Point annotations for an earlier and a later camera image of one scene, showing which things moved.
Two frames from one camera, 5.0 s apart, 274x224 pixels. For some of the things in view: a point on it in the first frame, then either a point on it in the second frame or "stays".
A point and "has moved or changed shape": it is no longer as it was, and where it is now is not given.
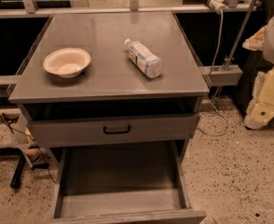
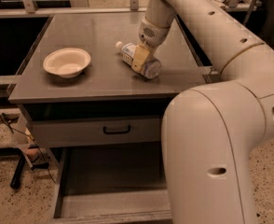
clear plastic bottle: (143, 58) has moved or changed shape
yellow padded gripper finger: (268, 96) to (152, 34)
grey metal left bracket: (4, 86) stays
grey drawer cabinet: (117, 95) stays
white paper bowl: (67, 63) stays
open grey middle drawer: (131, 183) stays
